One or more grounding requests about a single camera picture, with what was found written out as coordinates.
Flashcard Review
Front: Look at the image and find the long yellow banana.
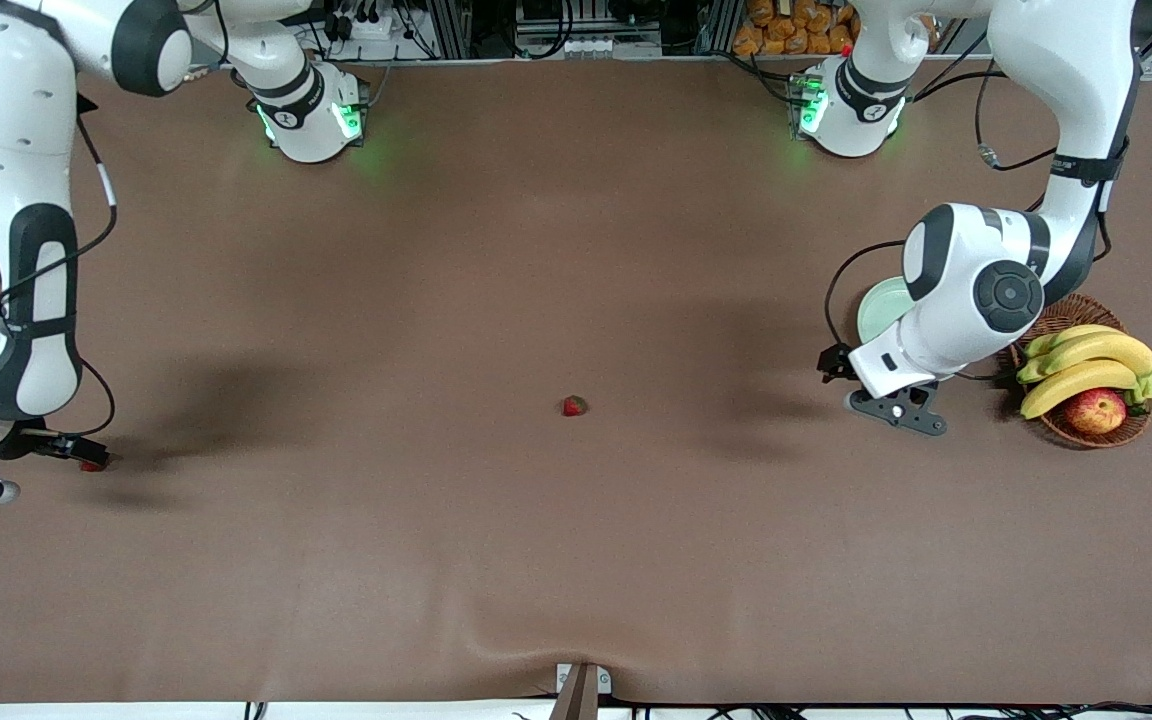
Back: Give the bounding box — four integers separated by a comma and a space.
1016, 333, 1152, 387

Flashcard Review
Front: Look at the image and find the metal table clamp bracket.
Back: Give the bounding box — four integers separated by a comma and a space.
554, 662, 614, 720

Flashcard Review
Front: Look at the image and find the brown wicker basket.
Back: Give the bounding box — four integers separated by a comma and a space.
1009, 291, 1152, 449

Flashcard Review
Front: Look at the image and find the black box device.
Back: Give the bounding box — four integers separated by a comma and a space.
520, 0, 578, 32

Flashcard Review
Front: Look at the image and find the long white socket bar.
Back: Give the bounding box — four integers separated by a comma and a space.
514, 35, 664, 60

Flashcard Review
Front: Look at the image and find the large table cover mat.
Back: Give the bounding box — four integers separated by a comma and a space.
0, 55, 1152, 707

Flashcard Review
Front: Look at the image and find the red yellow apple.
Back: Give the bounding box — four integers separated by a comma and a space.
1063, 388, 1129, 436

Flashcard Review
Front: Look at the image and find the light green round plate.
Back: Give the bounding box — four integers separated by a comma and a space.
856, 276, 916, 347

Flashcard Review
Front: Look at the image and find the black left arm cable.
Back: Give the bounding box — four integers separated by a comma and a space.
821, 55, 1115, 387

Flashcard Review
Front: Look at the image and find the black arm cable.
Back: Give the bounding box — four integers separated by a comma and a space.
0, 90, 123, 441
821, 55, 1115, 387

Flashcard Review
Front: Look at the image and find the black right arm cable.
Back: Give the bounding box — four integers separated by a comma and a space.
0, 90, 123, 441

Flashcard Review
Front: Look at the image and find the small greenish yellow banana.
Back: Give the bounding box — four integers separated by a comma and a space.
1023, 324, 1124, 361

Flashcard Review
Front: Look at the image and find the white power strip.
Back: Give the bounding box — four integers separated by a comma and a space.
331, 8, 398, 43

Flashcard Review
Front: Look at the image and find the orange bread bag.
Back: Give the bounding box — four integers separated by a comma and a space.
732, 0, 862, 58

